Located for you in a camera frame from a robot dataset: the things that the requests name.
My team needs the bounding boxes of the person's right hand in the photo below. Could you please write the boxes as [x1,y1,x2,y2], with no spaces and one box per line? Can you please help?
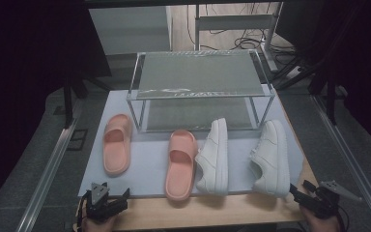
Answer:
[300,206,341,232]

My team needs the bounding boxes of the metal rail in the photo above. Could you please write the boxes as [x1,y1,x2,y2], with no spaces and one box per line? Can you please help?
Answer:
[15,117,78,232]
[312,95,371,232]

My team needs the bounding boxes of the person's left hand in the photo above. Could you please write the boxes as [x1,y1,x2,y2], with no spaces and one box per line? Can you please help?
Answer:
[81,214,117,232]

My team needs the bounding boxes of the black floor cables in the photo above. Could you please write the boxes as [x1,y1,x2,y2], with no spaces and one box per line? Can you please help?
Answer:
[186,3,296,66]

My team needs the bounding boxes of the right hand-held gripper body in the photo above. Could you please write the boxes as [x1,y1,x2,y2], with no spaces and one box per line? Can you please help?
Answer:
[307,180,363,220]

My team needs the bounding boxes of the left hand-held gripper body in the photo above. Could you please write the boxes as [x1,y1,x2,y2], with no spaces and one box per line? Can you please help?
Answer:
[85,182,119,223]

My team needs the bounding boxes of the grey white cabinet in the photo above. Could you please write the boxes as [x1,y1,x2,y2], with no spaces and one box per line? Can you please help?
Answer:
[88,6,173,56]

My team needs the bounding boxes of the pale blue mat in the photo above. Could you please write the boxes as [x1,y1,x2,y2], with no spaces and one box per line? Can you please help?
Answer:
[77,84,304,198]

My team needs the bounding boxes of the black floor bracket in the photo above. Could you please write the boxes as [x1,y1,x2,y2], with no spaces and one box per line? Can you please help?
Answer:
[67,129,89,152]

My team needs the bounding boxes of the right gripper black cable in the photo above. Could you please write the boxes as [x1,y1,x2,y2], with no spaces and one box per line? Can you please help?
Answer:
[337,206,351,232]

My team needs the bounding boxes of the dark curtain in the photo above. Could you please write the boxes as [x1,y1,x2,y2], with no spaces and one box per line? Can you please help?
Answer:
[0,0,112,207]
[276,0,371,156]

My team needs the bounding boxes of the two-tier shoe rack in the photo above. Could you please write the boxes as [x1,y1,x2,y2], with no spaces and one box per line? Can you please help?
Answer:
[126,48,276,133]

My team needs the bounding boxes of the white sneaker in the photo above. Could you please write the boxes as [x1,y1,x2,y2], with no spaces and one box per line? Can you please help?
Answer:
[249,119,292,198]
[194,117,230,196]

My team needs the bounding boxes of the pink slipper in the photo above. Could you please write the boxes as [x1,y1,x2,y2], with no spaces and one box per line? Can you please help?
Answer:
[101,113,133,177]
[164,129,199,202]

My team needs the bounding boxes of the black stand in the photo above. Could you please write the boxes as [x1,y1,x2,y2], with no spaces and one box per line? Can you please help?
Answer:
[271,47,339,125]
[62,73,112,129]

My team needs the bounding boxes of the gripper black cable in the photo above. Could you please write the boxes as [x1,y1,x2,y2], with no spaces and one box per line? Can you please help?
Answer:
[75,196,90,232]
[337,206,351,232]

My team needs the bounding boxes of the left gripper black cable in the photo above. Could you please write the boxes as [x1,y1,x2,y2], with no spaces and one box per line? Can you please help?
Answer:
[75,196,90,232]

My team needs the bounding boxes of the white metal frame stand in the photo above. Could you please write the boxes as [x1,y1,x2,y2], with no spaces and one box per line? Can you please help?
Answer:
[194,1,284,72]

